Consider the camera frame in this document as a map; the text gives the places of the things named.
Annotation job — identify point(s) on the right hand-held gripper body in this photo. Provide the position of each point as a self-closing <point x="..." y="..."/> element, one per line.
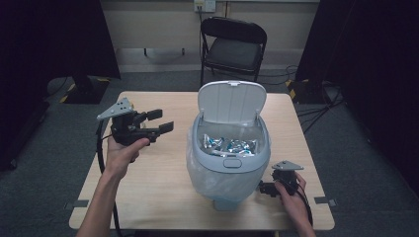
<point x="285" y="177"/>

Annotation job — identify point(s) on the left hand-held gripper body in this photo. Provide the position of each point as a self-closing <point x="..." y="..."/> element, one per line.
<point x="126" y="130"/>

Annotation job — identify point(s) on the grey trash bin white lid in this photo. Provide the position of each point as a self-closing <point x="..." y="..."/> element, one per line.
<point x="232" y="131"/>

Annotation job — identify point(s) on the person's right hand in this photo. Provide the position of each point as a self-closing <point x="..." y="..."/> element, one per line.
<point x="294" y="204"/>

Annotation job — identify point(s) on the person's left hand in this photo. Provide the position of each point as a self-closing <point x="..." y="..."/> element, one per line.
<point x="122" y="156"/>

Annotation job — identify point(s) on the grey tape strip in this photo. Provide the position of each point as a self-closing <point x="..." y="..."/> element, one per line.
<point x="326" y="200"/>
<point x="77" y="204"/>

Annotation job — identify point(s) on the black stand base yellow tape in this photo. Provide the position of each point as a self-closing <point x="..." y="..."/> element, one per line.
<point x="304" y="94"/>
<point x="86" y="92"/>

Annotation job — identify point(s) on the black folding chair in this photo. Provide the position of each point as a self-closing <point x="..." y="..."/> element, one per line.
<point x="234" y="49"/>

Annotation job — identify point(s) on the black curtain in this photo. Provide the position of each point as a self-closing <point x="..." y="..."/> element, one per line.
<point x="49" y="42"/>
<point x="372" y="59"/>

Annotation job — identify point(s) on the white wall socket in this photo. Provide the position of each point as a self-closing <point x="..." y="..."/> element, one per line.
<point x="204" y="5"/>

